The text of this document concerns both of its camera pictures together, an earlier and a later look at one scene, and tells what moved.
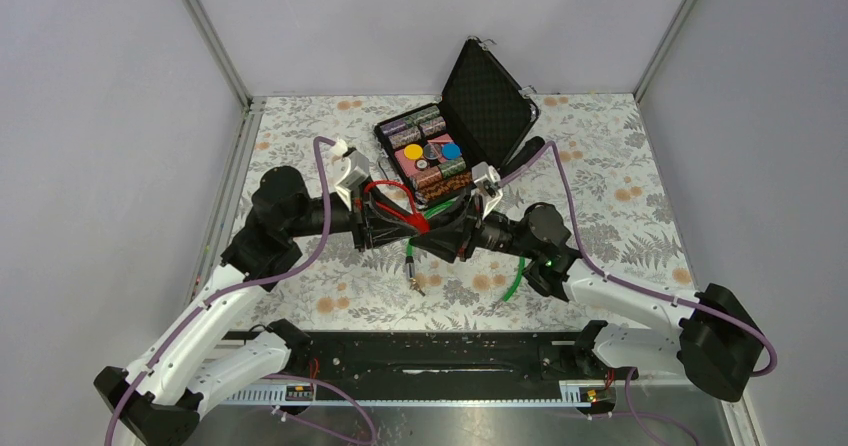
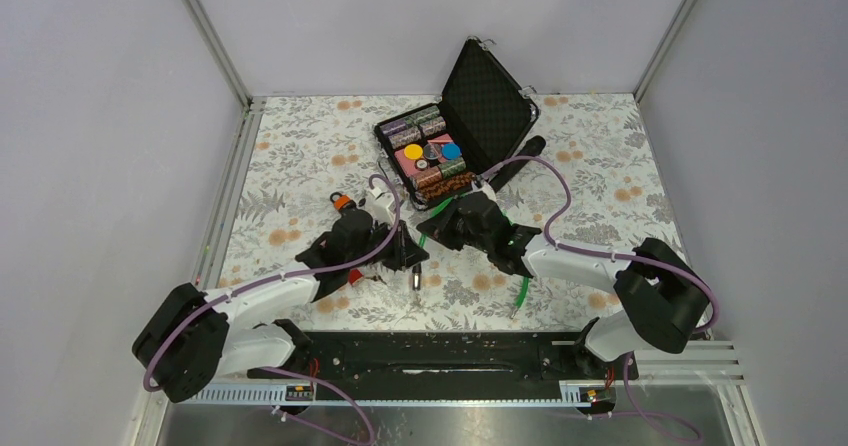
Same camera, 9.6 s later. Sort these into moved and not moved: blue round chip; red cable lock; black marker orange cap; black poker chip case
Moved: red cable lock
Not moved: black marker orange cap; blue round chip; black poker chip case
